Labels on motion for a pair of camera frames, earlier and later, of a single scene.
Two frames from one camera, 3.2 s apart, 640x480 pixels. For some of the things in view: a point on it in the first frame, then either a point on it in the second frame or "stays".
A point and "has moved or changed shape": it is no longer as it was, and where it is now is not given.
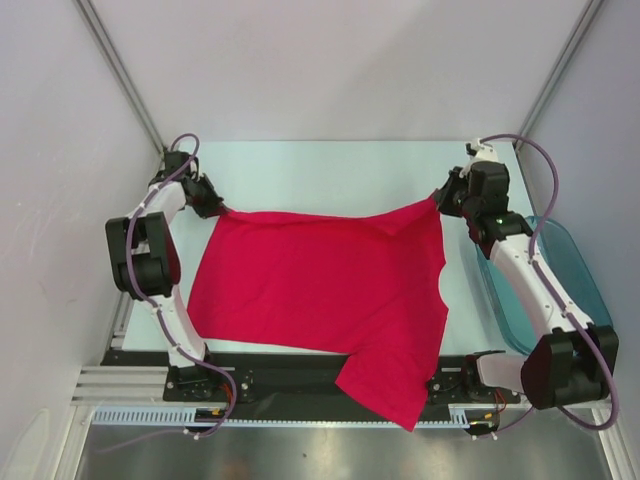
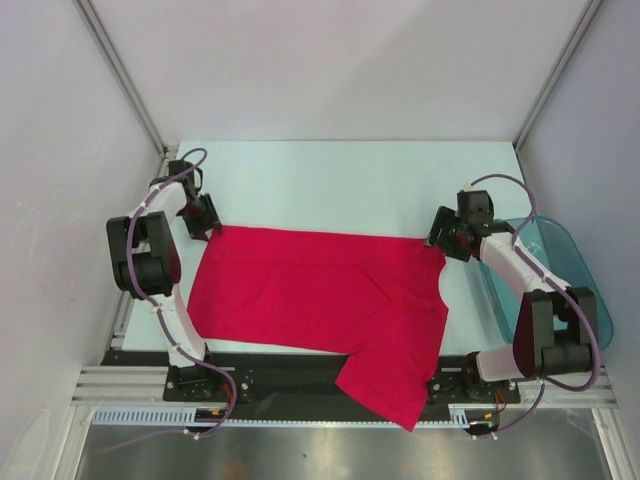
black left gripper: [214, 201] → [197, 230]
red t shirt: [362, 285] has moved or changed shape
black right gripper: [443, 196] → [442, 220]
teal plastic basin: [557, 246] stays
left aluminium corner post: [111, 56] stays
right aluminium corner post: [591, 11] stays
